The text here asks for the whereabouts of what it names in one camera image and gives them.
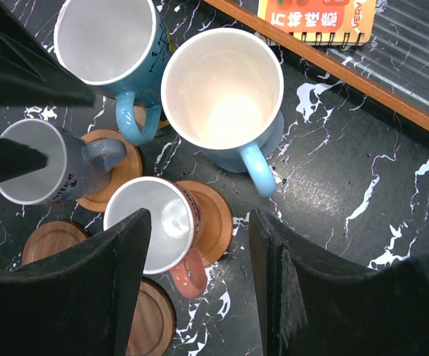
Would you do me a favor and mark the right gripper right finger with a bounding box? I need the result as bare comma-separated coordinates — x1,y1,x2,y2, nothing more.
249,209,429,355

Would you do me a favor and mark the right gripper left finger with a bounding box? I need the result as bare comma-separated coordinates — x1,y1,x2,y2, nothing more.
0,208,151,355

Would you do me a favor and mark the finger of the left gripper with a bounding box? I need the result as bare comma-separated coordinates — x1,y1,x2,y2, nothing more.
0,138,48,182
0,7,95,106

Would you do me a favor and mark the dark wooden coaster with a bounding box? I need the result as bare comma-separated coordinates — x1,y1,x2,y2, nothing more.
22,220,89,266
125,277,177,355

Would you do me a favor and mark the grey cup white inside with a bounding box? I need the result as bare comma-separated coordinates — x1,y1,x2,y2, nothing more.
53,0,171,145

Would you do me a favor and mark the brown white cup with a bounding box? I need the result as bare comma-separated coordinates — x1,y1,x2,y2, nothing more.
103,177,207,299

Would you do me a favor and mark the light wooden coaster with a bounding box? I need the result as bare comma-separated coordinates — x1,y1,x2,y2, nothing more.
77,130,143,213
177,180,233,268

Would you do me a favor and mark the blue silicone coaster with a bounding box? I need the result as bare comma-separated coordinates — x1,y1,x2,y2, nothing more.
209,111,286,174

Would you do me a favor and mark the blue mug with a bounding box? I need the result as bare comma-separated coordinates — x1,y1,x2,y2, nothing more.
161,27,284,197

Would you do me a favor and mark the orange silicone coaster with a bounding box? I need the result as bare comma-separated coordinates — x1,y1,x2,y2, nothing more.
134,106,170,131

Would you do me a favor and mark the orange wooden shelf rack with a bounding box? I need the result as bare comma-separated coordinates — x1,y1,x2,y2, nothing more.
206,0,429,131

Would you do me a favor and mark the orange snack packet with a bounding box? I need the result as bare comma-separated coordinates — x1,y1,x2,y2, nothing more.
257,0,376,47

